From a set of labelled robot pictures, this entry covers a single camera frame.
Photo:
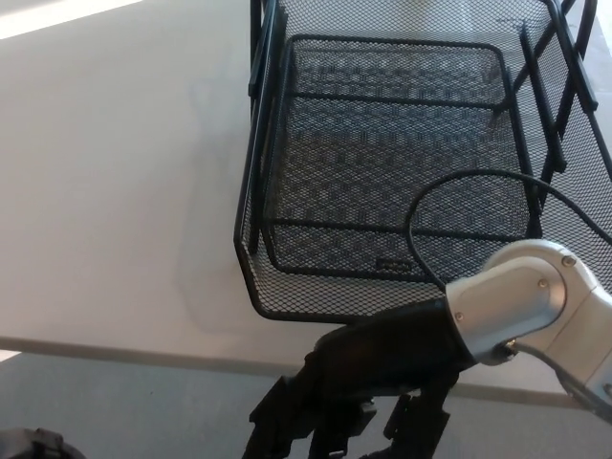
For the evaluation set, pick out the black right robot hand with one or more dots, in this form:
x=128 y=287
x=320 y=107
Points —
x=392 y=349

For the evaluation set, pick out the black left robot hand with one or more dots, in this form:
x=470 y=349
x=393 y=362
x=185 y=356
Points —
x=33 y=444

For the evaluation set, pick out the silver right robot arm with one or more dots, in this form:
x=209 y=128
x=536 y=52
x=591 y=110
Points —
x=521 y=296

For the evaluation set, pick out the black mesh sliding drawer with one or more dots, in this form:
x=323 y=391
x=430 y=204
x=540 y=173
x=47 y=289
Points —
x=363 y=181

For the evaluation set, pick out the black mesh organizer frame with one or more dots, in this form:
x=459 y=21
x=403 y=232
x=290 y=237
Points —
x=268 y=291

